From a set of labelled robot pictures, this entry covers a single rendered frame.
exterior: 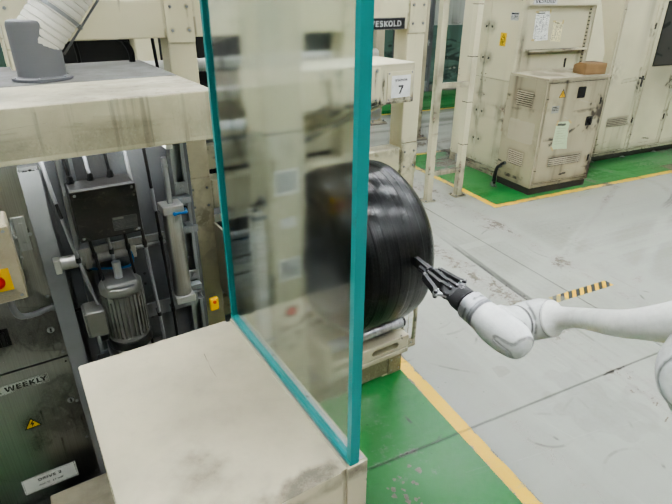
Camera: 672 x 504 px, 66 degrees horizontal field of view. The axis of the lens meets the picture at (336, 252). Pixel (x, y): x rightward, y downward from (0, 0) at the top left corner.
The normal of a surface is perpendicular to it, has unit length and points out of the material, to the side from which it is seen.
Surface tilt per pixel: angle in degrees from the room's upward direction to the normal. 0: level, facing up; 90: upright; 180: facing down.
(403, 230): 58
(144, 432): 0
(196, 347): 0
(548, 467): 0
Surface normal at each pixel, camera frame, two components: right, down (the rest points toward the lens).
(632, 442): 0.00, -0.90
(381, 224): 0.43, -0.24
